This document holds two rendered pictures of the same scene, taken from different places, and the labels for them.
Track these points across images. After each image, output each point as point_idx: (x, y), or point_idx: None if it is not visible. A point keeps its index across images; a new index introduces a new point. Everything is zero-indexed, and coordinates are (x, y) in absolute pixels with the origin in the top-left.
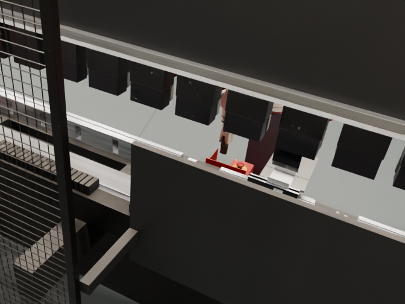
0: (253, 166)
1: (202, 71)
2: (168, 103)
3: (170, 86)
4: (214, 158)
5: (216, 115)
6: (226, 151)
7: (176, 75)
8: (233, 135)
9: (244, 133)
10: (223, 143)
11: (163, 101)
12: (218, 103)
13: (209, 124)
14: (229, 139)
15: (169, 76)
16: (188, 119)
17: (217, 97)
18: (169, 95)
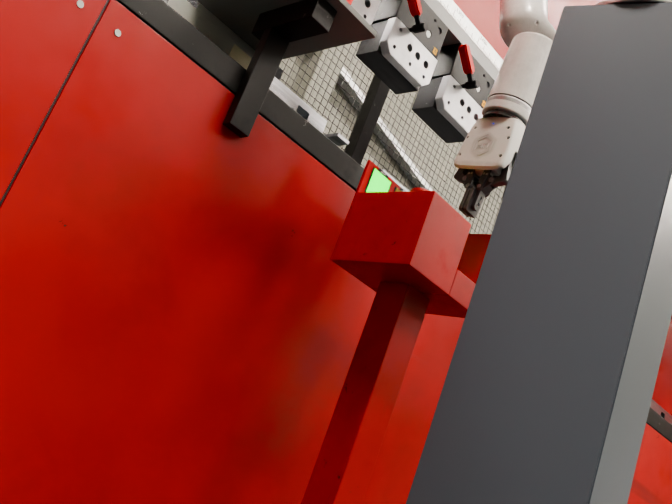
0: (427, 193)
1: None
2: (431, 103)
3: (441, 75)
4: (476, 256)
5: (380, 43)
6: (466, 202)
7: (461, 61)
8: (490, 153)
9: None
10: (461, 170)
11: (418, 96)
12: (387, 22)
13: (358, 54)
14: (462, 152)
15: (440, 58)
16: (379, 78)
17: (386, 11)
18: (437, 90)
